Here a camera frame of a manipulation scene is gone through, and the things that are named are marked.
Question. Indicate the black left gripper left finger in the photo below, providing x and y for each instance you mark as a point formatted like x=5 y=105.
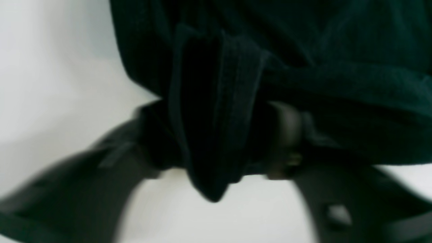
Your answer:
x=155 y=137

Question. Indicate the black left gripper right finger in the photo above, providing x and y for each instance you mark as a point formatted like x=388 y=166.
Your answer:
x=284 y=158

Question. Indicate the black t-shirt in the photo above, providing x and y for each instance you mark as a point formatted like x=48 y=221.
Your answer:
x=359 y=72

